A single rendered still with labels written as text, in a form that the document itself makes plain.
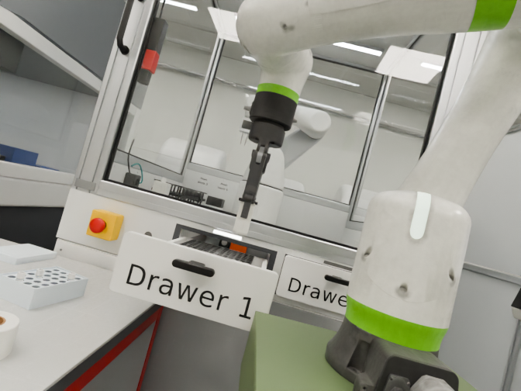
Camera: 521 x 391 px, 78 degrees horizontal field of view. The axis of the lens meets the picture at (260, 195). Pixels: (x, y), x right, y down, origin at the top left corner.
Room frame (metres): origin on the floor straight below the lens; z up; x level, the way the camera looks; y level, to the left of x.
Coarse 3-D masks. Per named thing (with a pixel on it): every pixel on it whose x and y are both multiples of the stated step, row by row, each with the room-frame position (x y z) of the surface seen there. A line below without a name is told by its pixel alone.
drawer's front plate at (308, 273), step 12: (288, 264) 0.88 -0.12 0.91; (300, 264) 0.88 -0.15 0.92; (312, 264) 0.87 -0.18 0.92; (288, 276) 0.88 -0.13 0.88; (300, 276) 0.88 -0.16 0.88; (312, 276) 0.87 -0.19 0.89; (348, 276) 0.87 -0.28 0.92; (300, 288) 0.88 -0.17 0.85; (324, 288) 0.87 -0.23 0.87; (336, 288) 0.87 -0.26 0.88; (300, 300) 0.87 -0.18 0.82; (312, 300) 0.87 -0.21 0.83; (336, 300) 0.87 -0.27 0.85; (336, 312) 0.87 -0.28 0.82
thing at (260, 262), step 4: (172, 240) 0.82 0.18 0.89; (176, 240) 0.84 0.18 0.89; (180, 240) 0.87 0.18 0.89; (184, 240) 0.92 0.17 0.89; (200, 240) 0.95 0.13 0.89; (256, 260) 0.93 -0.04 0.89; (260, 260) 0.93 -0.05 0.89; (264, 260) 0.92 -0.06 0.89; (252, 264) 0.93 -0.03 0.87; (256, 264) 0.93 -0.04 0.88; (260, 264) 0.93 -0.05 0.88; (264, 264) 0.85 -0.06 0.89; (264, 268) 0.79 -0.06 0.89
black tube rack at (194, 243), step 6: (192, 240) 0.87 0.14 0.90; (198, 240) 0.90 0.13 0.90; (186, 246) 0.77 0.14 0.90; (192, 246) 0.79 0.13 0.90; (198, 246) 0.81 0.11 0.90; (204, 246) 0.84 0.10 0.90; (210, 246) 0.86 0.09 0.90; (216, 246) 0.90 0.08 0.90; (210, 252) 0.77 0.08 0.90; (216, 252) 0.79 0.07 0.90; (222, 252) 0.83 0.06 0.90; (228, 252) 0.84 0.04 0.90; (234, 252) 0.88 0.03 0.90; (240, 252) 0.90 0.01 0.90; (234, 258) 0.78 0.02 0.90; (240, 258) 0.80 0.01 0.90; (246, 258) 0.82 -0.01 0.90; (252, 258) 0.85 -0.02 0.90
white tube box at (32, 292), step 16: (16, 272) 0.61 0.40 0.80; (32, 272) 0.64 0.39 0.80; (48, 272) 0.66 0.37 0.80; (64, 272) 0.69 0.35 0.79; (0, 288) 0.58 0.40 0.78; (16, 288) 0.57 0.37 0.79; (32, 288) 0.56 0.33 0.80; (48, 288) 0.59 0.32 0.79; (64, 288) 0.63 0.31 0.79; (80, 288) 0.67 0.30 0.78; (16, 304) 0.57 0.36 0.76; (32, 304) 0.57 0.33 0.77; (48, 304) 0.60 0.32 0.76
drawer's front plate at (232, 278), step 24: (144, 240) 0.59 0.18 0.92; (120, 264) 0.59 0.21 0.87; (144, 264) 0.59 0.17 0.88; (168, 264) 0.59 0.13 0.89; (216, 264) 0.58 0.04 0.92; (240, 264) 0.58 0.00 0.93; (120, 288) 0.59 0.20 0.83; (144, 288) 0.59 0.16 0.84; (168, 288) 0.59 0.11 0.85; (192, 288) 0.58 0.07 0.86; (216, 288) 0.58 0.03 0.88; (240, 288) 0.58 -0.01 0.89; (264, 288) 0.58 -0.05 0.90; (192, 312) 0.58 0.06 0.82; (216, 312) 0.58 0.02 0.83; (240, 312) 0.58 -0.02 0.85; (264, 312) 0.58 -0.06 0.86
